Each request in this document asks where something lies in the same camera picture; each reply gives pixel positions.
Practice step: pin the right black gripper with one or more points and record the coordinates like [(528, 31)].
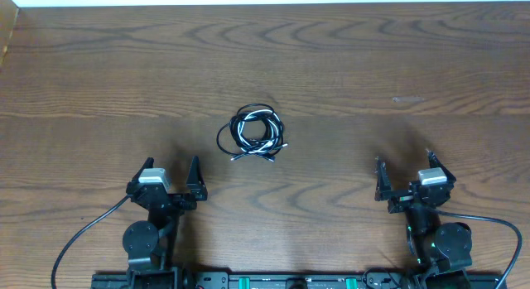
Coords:
[(383, 188)]

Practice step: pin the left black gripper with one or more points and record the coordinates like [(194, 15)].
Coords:
[(197, 190)]

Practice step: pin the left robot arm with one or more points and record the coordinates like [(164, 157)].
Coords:
[(150, 243)]

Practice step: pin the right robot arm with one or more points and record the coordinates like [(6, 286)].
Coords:
[(439, 248)]

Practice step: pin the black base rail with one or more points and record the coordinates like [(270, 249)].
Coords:
[(224, 280)]

